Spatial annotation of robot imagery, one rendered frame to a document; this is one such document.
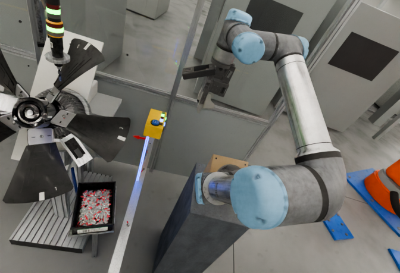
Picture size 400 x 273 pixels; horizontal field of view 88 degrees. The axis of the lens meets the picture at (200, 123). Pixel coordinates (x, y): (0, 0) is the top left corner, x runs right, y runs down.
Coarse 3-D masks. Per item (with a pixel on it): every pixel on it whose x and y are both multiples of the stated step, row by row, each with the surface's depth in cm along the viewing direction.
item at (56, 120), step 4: (60, 112) 88; (64, 112) 89; (68, 112) 90; (56, 116) 86; (60, 116) 86; (68, 116) 88; (72, 116) 89; (52, 120) 84; (56, 120) 84; (60, 120) 85; (64, 120) 86; (68, 120) 87; (56, 124) 83; (60, 124) 84; (64, 124) 84
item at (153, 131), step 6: (150, 114) 124; (156, 114) 126; (150, 120) 120; (150, 126) 117; (156, 126) 118; (162, 126) 120; (144, 132) 120; (150, 132) 120; (156, 132) 120; (156, 138) 123
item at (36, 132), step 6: (30, 132) 82; (36, 132) 84; (42, 132) 86; (48, 132) 88; (30, 138) 82; (36, 138) 84; (42, 138) 86; (48, 138) 88; (30, 144) 82; (36, 144) 84
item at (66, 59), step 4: (48, 36) 67; (48, 52) 69; (64, 52) 73; (48, 56) 68; (64, 56) 71; (68, 56) 72; (48, 60) 68; (52, 60) 67; (56, 60) 68; (60, 60) 68; (64, 60) 69; (68, 60) 71
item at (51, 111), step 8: (16, 104) 78; (24, 104) 79; (32, 104) 79; (40, 104) 79; (48, 104) 83; (56, 104) 90; (16, 112) 78; (24, 112) 79; (40, 112) 80; (48, 112) 81; (56, 112) 90; (16, 120) 78; (24, 120) 78; (32, 120) 79; (40, 120) 79; (48, 120) 82
